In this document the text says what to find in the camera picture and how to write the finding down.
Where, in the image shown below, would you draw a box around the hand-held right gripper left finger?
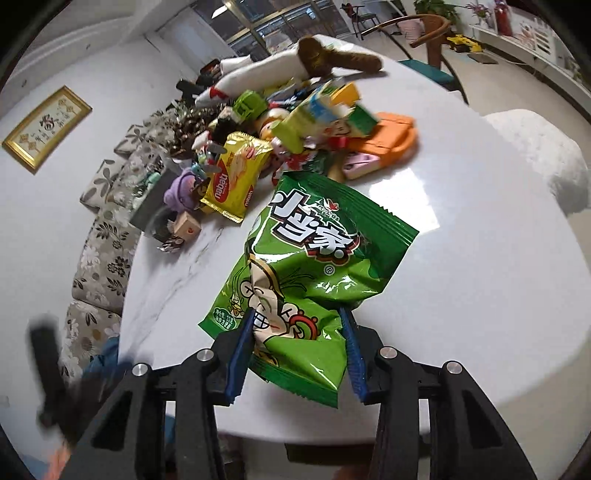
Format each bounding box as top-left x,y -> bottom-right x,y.
62,308 -> 257,480

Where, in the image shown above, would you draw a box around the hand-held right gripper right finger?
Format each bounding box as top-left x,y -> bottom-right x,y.
338,307 -> 539,480

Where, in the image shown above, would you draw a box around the green snack packet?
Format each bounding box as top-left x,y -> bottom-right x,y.
198,171 -> 420,409

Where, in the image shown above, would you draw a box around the blue cloth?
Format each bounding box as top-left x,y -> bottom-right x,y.
82,339 -> 137,393

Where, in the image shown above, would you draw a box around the pink fleece pants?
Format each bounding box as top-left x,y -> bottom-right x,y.
44,438 -> 81,480

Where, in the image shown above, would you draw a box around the floral patterned sofa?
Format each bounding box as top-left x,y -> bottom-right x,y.
59,106 -> 218,386

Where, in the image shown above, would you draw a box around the small wooden cube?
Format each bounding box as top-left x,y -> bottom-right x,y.
173,211 -> 202,241

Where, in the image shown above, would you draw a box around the purple toy figure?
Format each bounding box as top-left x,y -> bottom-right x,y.
163,167 -> 211,215

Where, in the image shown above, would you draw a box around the dark grey box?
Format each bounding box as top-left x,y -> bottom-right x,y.
129,166 -> 185,241

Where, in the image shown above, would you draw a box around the yellow wafer packet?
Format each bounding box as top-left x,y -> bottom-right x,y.
199,131 -> 274,225

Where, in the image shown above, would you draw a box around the pink cream toy block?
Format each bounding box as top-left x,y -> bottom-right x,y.
342,151 -> 382,181

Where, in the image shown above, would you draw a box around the orange plastic case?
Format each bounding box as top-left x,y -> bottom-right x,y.
344,112 -> 419,167

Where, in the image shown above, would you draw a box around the yellow green carton box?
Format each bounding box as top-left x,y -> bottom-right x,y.
281,82 -> 379,153

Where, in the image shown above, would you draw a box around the green toy car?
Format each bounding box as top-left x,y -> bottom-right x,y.
231,90 -> 269,123

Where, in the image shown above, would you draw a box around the white fluffy stool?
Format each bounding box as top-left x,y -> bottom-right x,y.
482,108 -> 591,215

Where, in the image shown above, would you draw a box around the white brown plush toy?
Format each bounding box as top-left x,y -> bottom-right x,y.
194,36 -> 385,109

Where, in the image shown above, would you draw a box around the teal seat cushion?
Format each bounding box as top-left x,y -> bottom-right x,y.
397,59 -> 458,90

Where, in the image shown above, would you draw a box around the yellow toy truck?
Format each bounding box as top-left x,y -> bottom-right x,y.
447,33 -> 483,54

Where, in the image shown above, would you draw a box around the glass window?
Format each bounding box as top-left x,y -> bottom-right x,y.
191,0 -> 356,56

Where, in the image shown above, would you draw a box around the dark chair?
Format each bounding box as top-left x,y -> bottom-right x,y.
339,2 -> 377,38

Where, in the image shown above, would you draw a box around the wooden armchair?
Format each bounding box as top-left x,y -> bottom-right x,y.
360,14 -> 469,104

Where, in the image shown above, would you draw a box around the white low cabinet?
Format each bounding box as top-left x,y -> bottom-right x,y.
471,9 -> 591,93

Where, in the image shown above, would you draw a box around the green potted plant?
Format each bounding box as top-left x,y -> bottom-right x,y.
413,0 -> 460,21

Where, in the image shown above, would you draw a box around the red fire extinguisher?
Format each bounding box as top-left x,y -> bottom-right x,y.
494,0 -> 514,37

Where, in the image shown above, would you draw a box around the gold framed wall picture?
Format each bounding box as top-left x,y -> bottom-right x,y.
2,85 -> 93,175

